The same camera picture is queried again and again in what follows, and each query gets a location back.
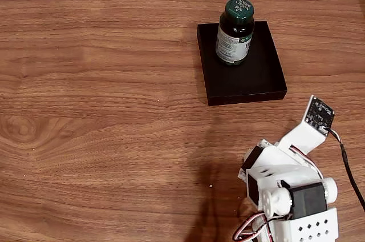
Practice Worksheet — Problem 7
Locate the green-capped dark pill bottle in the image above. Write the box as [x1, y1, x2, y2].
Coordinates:
[215, 0, 256, 67]

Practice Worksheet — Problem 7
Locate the shallow black box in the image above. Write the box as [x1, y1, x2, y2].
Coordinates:
[197, 21, 288, 107]

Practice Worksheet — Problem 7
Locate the servo wire across gripper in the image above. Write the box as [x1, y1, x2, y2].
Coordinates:
[289, 144, 325, 182]

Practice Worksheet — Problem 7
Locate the camera board on white mount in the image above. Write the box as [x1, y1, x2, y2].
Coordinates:
[277, 95, 336, 158]

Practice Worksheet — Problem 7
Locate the looped red white black wire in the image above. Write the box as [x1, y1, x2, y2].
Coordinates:
[232, 213, 270, 241]

